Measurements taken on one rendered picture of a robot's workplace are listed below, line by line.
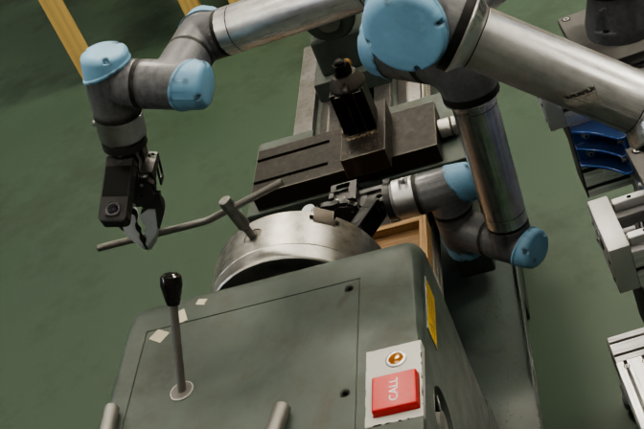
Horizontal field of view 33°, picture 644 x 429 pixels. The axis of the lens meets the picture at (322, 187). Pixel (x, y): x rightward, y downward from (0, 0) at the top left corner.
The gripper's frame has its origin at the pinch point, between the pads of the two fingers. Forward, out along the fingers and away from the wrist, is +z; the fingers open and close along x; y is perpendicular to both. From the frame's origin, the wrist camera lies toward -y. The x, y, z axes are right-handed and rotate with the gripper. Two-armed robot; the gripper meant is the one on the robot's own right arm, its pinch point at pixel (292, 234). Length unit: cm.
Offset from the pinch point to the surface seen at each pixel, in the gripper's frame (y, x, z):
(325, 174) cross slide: 34.3, -11.0, -0.8
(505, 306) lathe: 27, -54, -29
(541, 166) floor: 155, -108, -39
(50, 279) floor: 167, -108, 158
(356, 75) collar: 41.7, 6.5, -13.8
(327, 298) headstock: -42.7, 17.4, -15.5
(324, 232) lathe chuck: -20.2, 12.9, -12.2
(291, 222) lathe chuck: -18.4, 15.2, -7.2
